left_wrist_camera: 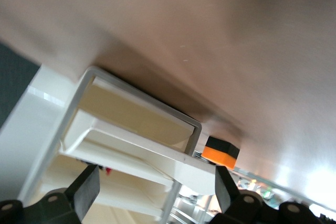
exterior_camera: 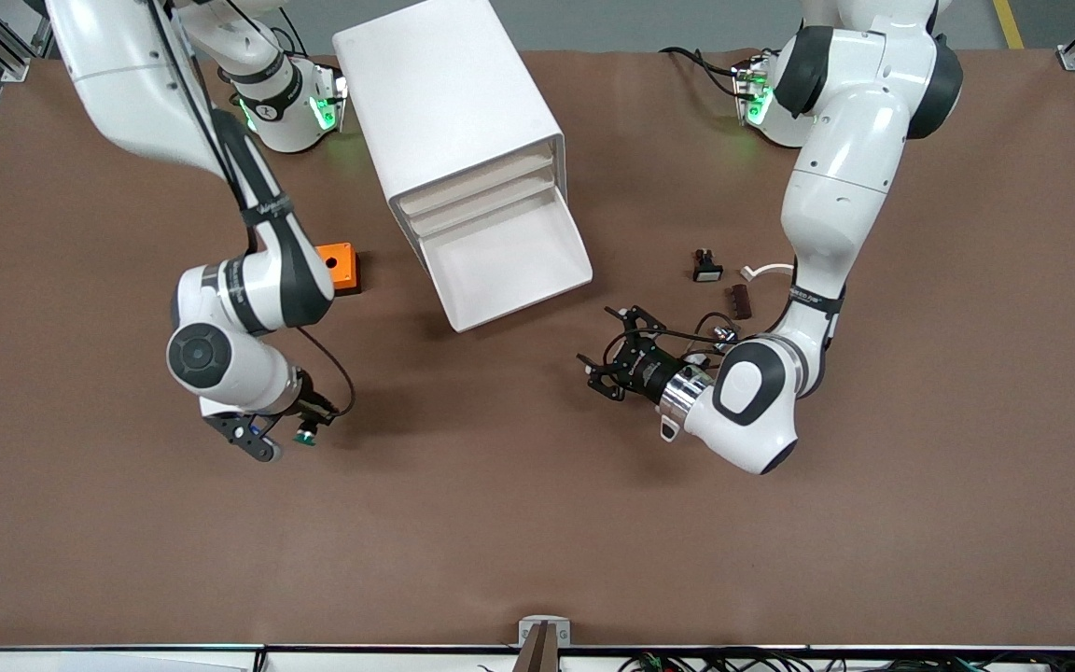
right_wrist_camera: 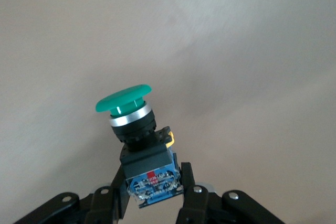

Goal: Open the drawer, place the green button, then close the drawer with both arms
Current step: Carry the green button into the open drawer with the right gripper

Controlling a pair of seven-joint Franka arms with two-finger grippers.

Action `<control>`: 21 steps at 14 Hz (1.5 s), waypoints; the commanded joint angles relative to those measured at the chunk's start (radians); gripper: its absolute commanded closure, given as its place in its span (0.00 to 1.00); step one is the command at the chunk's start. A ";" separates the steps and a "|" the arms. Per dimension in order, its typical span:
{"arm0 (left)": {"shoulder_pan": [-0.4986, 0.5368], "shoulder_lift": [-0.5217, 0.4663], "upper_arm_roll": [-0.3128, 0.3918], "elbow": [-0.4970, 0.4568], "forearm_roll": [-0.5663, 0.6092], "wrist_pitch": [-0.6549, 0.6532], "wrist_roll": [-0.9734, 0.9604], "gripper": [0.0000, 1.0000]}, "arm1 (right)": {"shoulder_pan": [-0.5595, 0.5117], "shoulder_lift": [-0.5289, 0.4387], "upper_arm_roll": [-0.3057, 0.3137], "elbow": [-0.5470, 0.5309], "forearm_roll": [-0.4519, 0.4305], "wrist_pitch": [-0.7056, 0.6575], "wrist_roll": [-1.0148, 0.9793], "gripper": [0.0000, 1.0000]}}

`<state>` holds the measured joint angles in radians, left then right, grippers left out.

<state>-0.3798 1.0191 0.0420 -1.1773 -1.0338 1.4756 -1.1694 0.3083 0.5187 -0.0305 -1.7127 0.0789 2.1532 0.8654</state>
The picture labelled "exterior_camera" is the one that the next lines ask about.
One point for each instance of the black white push button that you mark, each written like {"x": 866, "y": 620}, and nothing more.
{"x": 707, "y": 271}

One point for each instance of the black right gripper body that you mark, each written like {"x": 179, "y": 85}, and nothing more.
{"x": 314, "y": 408}

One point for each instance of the green push button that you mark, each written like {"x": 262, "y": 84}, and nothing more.
{"x": 304, "y": 437}

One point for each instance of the brown table mat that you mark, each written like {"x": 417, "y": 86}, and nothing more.
{"x": 537, "y": 523}

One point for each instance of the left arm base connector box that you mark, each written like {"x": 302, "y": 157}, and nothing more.
{"x": 752, "y": 93}

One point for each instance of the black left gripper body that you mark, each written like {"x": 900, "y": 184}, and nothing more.
{"x": 647, "y": 371}

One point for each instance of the orange button enclosure box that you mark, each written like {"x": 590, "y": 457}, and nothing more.
{"x": 346, "y": 271}

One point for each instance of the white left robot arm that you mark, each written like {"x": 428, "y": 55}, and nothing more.
{"x": 836, "y": 187}

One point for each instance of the chrome metal fitting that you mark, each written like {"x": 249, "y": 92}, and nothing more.
{"x": 726, "y": 333}

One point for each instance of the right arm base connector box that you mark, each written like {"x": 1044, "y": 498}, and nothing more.
{"x": 328, "y": 103}

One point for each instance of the brown ribbed block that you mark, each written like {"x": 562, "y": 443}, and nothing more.
{"x": 741, "y": 301}

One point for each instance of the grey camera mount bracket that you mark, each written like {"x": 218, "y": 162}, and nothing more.
{"x": 528, "y": 635}

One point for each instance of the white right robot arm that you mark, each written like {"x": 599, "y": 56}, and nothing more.
{"x": 239, "y": 364}

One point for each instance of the white table edge rail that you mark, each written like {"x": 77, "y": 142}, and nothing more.
{"x": 127, "y": 661}

